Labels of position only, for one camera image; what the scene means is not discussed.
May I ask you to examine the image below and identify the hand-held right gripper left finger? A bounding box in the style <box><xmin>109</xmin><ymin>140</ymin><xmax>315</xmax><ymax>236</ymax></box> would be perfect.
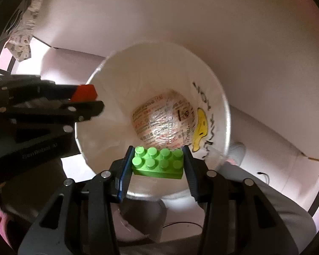
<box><xmin>17</xmin><ymin>146</ymin><xmax>136</xmax><ymax>255</ymax></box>

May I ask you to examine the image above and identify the crumpled printed paper ball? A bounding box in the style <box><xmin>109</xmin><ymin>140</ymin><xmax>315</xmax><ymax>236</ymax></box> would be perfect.
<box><xmin>131</xmin><ymin>90</ymin><xmax>197</xmax><ymax>149</ymax></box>

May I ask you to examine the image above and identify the white trash bin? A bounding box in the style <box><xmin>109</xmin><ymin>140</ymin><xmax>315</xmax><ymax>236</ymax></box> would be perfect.
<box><xmin>114</xmin><ymin>199</ymin><xmax>168</xmax><ymax>243</ymax></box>

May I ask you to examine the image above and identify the large white board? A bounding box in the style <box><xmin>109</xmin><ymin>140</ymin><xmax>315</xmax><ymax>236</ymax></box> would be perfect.
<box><xmin>29</xmin><ymin>0</ymin><xmax>319</xmax><ymax>162</ymax></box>

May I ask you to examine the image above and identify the green building block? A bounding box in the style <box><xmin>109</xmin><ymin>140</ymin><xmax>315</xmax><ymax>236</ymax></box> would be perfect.
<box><xmin>131</xmin><ymin>146</ymin><xmax>185</xmax><ymax>180</ymax></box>

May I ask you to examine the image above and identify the short black cable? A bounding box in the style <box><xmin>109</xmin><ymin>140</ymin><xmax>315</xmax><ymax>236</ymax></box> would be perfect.
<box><xmin>256</xmin><ymin>171</ymin><xmax>270</xmax><ymax>185</ymax></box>

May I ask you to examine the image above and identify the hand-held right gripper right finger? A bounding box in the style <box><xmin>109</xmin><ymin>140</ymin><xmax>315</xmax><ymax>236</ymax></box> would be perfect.
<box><xmin>182</xmin><ymin>146</ymin><xmax>299</xmax><ymax>255</ymax></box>

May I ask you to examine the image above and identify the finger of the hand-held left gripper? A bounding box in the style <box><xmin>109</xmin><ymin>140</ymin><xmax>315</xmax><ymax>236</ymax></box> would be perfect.
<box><xmin>0</xmin><ymin>100</ymin><xmax>105</xmax><ymax>134</ymax></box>
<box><xmin>0</xmin><ymin>76</ymin><xmax>80</xmax><ymax>105</ymax></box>

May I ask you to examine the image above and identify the printed paper scrap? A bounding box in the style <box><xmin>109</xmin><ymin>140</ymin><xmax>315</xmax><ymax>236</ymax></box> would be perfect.
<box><xmin>7</xmin><ymin>0</ymin><xmax>40</xmax><ymax>63</ymax></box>

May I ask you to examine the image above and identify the white smiley plastic bag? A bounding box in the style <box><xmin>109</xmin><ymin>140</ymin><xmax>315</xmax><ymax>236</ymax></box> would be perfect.
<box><xmin>75</xmin><ymin>40</ymin><xmax>232</xmax><ymax>200</ymax></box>

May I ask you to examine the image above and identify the red building block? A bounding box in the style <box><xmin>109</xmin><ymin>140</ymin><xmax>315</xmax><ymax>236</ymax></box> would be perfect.
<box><xmin>70</xmin><ymin>84</ymin><xmax>98</xmax><ymax>103</ymax></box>

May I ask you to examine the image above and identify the person's right foot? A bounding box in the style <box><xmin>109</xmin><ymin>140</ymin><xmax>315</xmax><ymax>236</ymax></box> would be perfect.
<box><xmin>227</xmin><ymin>142</ymin><xmax>246</xmax><ymax>165</ymax></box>

